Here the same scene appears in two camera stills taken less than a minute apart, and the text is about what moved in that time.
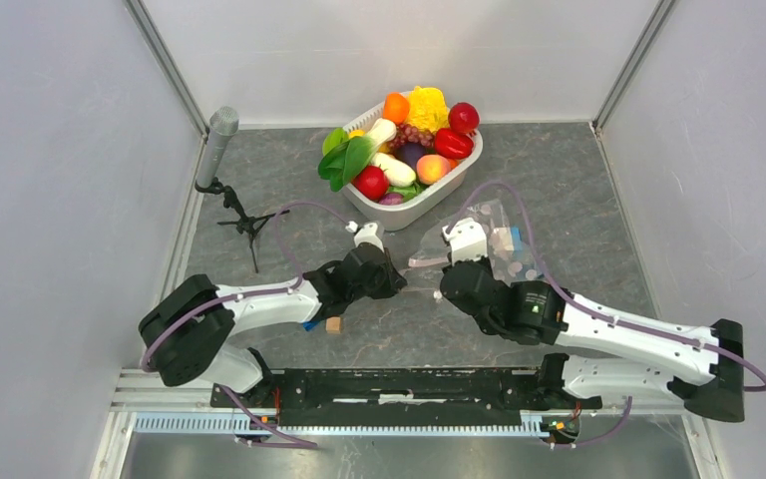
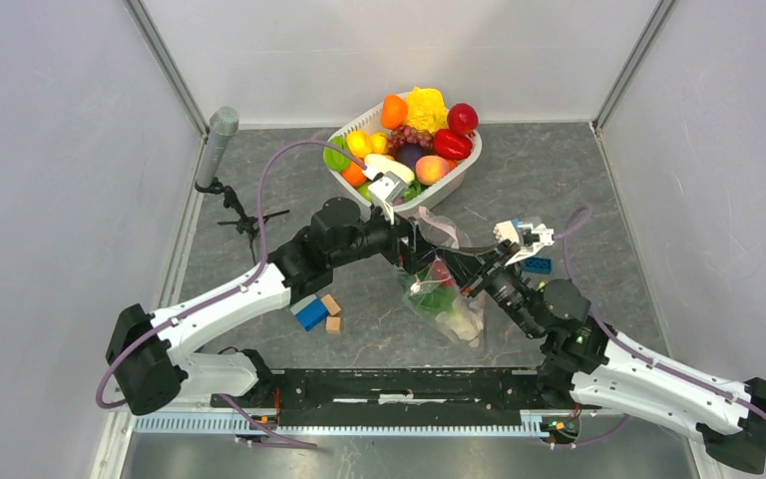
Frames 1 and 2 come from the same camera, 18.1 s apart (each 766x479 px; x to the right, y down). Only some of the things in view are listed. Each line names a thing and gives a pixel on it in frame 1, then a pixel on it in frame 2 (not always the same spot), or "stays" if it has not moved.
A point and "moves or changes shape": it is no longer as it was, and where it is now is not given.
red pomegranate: [464, 118] stays
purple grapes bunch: [411, 134] stays
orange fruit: [395, 107] stays
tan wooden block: [333, 324] stays
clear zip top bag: [506, 244] to [437, 292]
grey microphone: [223, 122] stays
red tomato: [372, 182] moves or changes shape
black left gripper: [393, 280] to [415, 255]
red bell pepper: [453, 145] stays
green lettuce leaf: [409, 192] stays
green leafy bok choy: [344, 157] to [460, 315]
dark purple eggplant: [410, 153] stays
